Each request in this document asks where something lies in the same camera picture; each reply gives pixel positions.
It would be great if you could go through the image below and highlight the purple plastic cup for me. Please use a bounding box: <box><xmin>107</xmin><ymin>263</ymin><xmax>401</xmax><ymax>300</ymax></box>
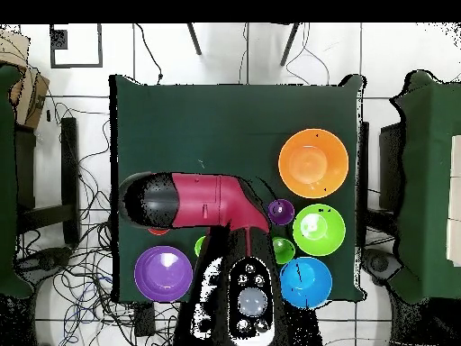
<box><xmin>267</xmin><ymin>198</ymin><xmax>295</xmax><ymax>227</ymax></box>

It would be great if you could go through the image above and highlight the dark green tablecloth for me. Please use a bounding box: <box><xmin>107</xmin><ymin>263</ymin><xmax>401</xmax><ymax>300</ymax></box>
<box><xmin>108</xmin><ymin>73</ymin><xmax>367</xmax><ymax>304</ymax></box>

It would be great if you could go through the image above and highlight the smooth green plastic cup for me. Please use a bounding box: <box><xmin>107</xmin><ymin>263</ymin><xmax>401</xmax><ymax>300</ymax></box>
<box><xmin>272</xmin><ymin>236</ymin><xmax>297</xmax><ymax>265</ymax></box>

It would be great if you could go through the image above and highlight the orange plastic bowl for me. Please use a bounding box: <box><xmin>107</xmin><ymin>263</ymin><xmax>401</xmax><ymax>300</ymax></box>
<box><xmin>277</xmin><ymin>128</ymin><xmax>350</xmax><ymax>200</ymax></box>

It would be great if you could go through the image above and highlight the green plastic bowl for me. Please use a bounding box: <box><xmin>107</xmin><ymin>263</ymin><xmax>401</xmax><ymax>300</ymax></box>
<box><xmin>292</xmin><ymin>203</ymin><xmax>347</xmax><ymax>258</ymax></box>

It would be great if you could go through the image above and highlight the purple plastic bowl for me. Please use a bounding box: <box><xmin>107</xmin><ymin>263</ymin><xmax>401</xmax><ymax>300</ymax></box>
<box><xmin>133</xmin><ymin>245</ymin><xmax>194</xmax><ymax>303</ymax></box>

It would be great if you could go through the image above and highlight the large blue plastic bowl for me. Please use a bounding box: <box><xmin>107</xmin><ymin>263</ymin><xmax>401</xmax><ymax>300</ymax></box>
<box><xmin>279</xmin><ymin>256</ymin><xmax>333</xmax><ymax>310</ymax></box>

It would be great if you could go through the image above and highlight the black tripod leg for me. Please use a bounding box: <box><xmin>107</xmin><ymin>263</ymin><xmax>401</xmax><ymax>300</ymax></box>
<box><xmin>185</xmin><ymin>23</ymin><xmax>203</xmax><ymax>56</ymax></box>
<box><xmin>279</xmin><ymin>23</ymin><xmax>302</xmax><ymax>68</ymax></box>

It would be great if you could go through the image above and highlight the neighbouring green-clothed table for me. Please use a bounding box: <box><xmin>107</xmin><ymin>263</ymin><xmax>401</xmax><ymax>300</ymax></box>
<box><xmin>0</xmin><ymin>64</ymin><xmax>35</xmax><ymax>300</ymax></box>
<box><xmin>388</xmin><ymin>69</ymin><xmax>461</xmax><ymax>305</ymax></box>

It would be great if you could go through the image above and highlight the cardboard box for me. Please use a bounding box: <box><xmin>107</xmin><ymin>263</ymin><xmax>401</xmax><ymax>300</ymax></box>
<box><xmin>0</xmin><ymin>30</ymin><xmax>50</xmax><ymax>130</ymax></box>

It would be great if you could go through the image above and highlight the tangle of floor cables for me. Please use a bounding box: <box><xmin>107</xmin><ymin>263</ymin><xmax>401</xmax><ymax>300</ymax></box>
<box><xmin>14</xmin><ymin>102</ymin><xmax>197</xmax><ymax>346</ymax></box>

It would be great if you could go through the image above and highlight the black floor cable with plug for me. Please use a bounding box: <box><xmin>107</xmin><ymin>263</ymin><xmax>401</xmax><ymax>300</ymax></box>
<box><xmin>134</xmin><ymin>23</ymin><xmax>164</xmax><ymax>85</ymax></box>

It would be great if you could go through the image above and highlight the black stand frame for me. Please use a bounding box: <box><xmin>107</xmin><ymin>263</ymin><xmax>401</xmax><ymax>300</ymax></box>
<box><xmin>14</xmin><ymin>116</ymin><xmax>81</xmax><ymax>248</ymax></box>
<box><xmin>356</xmin><ymin>121</ymin><xmax>404</xmax><ymax>248</ymax></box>

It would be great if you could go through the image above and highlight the grey pedestal foot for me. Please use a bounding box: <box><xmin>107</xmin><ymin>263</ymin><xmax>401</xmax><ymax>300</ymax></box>
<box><xmin>15</xmin><ymin>245</ymin><xmax>75</xmax><ymax>273</ymax></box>
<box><xmin>360</xmin><ymin>247</ymin><xmax>402</xmax><ymax>286</ymax></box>

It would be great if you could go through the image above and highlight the black square floor frame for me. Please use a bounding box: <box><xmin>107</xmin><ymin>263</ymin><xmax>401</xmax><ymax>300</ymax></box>
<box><xmin>49</xmin><ymin>23</ymin><xmax>104</xmax><ymax>69</ymax></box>

